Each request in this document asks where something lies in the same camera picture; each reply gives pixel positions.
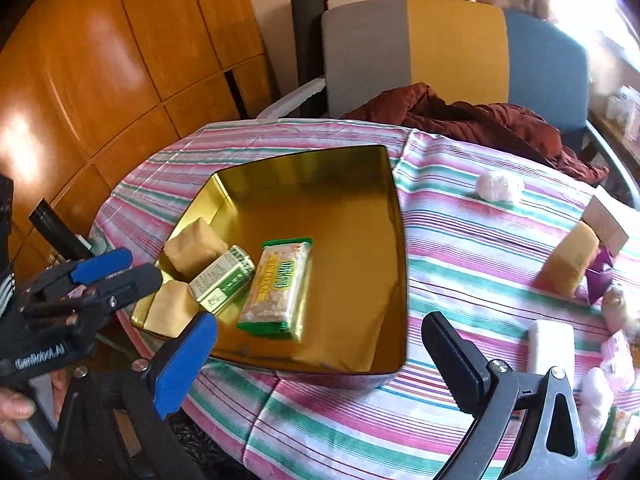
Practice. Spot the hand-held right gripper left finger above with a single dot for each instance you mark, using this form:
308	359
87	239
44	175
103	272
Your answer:
185	365

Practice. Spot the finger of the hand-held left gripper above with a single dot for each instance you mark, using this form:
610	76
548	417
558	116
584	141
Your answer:
100	265
135	285

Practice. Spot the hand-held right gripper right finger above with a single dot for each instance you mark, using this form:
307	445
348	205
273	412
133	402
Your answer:
455	355

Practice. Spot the gold square tin box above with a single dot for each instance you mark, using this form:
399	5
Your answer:
345	280

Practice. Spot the white plastic bag wad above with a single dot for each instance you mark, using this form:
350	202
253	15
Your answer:
500	186
596	400

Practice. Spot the person's left hand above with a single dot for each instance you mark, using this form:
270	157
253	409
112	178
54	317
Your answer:
12	405

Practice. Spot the black tube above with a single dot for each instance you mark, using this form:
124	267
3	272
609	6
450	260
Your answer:
55	227

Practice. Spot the tan wrapped packet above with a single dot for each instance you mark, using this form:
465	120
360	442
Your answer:
197	247

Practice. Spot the green and white small box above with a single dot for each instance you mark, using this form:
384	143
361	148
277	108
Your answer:
222	280

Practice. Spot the white foam block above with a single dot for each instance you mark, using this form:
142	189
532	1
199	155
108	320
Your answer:
550	345

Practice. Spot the striped tablecloth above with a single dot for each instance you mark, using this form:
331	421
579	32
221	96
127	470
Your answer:
450	240

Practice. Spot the green snack bar packet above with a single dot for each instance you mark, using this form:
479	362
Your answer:
275	290

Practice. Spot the yellow sponge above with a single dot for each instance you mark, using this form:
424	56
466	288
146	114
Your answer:
570	260

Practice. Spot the pink packet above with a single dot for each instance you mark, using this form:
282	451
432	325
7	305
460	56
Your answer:
619	360

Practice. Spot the purple folded paper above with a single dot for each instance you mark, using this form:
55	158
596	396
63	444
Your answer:
600	275

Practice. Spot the cream knitted sock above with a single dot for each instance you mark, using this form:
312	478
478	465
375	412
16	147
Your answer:
616	310

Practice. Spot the green and white wrapper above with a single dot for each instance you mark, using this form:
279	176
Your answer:
617	435

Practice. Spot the small cardboard box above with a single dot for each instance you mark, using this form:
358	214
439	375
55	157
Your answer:
607	222

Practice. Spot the wooden cabinet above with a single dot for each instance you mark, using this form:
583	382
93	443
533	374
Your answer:
100	60

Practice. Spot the maroon jacket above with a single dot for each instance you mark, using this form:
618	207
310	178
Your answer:
475	120

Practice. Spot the white cartons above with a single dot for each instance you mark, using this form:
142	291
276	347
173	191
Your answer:
625	110

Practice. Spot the grey yellow blue chair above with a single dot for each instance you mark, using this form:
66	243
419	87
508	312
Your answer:
450	45

